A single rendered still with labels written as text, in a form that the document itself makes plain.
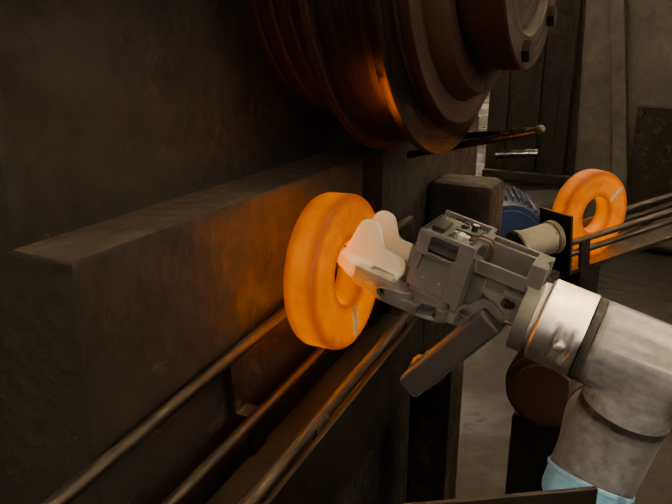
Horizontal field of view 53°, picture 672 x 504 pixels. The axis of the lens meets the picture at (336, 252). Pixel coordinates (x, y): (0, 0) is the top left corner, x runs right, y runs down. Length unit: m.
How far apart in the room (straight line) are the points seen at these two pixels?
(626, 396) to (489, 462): 1.22
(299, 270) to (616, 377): 0.28
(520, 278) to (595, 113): 3.00
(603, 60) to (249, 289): 3.04
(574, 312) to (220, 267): 0.30
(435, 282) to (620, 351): 0.16
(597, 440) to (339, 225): 0.29
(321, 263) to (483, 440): 1.32
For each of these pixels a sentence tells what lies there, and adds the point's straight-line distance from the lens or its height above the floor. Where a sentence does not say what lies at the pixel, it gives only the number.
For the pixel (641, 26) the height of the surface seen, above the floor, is 1.04.
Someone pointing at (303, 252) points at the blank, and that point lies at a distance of 0.62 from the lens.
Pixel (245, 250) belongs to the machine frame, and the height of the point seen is 0.82.
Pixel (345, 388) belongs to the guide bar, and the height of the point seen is 0.70.
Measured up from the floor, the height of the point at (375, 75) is 0.98.
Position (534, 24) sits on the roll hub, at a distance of 0.84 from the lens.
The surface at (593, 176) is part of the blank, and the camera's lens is 1.26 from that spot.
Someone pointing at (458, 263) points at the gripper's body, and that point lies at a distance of 0.59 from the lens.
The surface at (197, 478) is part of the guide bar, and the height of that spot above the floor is 0.67.
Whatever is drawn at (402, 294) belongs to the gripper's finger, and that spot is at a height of 0.79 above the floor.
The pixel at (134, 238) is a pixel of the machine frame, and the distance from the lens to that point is 0.52.
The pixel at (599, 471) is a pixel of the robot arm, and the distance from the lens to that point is 0.64.
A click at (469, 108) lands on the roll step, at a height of 0.93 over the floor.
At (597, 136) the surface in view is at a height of 0.53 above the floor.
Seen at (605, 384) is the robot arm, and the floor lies 0.74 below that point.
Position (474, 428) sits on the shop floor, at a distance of 1.93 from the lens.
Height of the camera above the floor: 1.01
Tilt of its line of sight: 18 degrees down
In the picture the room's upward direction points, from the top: straight up
